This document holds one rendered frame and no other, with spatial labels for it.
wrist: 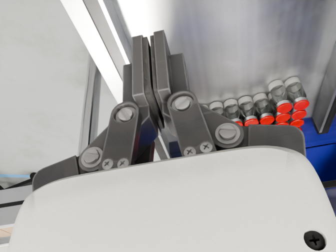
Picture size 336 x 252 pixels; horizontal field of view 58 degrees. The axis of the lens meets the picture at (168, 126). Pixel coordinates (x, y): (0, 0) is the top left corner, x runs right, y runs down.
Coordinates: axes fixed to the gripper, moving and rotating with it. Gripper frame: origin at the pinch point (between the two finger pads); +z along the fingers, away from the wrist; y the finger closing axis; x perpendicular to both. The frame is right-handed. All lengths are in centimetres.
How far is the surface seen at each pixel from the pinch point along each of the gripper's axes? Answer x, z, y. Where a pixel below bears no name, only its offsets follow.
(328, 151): -47, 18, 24
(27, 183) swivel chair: -184, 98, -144
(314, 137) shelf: -43, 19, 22
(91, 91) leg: -54, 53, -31
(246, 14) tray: -11.9, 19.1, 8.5
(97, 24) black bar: -7.7, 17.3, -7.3
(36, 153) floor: -159, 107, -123
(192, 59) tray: -17.0, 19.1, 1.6
